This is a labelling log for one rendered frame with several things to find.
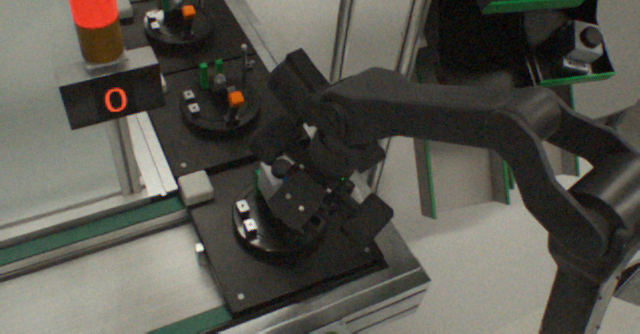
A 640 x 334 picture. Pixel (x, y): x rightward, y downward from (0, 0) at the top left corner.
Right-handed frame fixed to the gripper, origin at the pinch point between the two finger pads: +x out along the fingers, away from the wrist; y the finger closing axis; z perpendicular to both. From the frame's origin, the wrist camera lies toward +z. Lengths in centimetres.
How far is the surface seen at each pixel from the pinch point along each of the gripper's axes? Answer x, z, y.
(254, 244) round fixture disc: 13.4, 5.5, -2.8
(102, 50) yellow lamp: -11.0, 9.1, -27.3
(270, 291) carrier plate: 13.5, 9.0, 3.5
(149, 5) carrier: 32, -23, -57
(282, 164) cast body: 4.4, -2.6, -6.6
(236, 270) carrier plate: 14.8, 9.7, -2.2
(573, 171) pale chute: 8.3, -38.8, 26.9
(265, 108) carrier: 22.4, -17.2, -20.1
